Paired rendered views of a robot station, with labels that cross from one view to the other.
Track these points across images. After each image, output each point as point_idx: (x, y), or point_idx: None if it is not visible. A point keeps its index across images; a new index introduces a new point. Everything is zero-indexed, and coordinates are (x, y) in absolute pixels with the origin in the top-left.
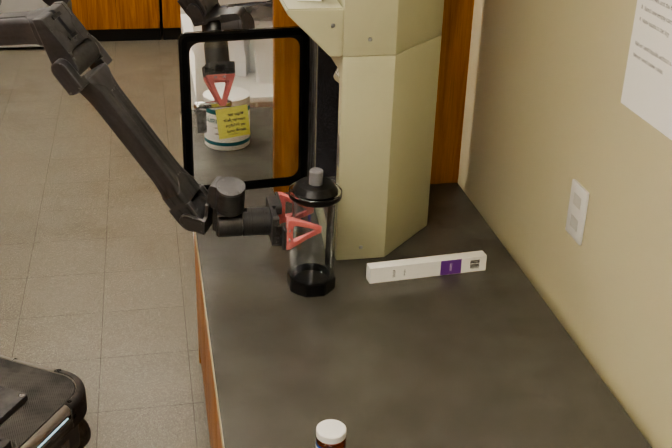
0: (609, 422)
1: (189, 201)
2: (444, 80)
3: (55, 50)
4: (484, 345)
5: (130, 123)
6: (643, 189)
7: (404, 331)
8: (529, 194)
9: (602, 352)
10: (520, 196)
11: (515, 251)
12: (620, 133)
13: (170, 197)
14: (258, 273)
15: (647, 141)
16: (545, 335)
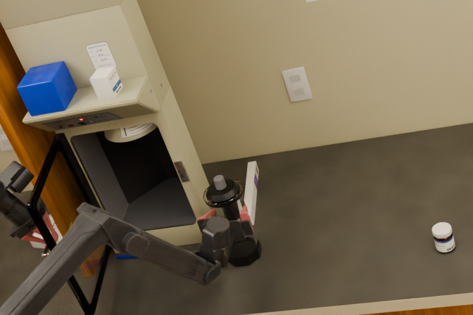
0: (430, 137)
1: (205, 261)
2: None
3: (120, 233)
4: (344, 176)
5: (164, 242)
6: (357, 28)
7: (318, 210)
8: (230, 116)
9: (369, 130)
10: (219, 125)
11: (234, 158)
12: (316, 17)
13: (197, 270)
14: (215, 284)
15: (345, 4)
16: (341, 151)
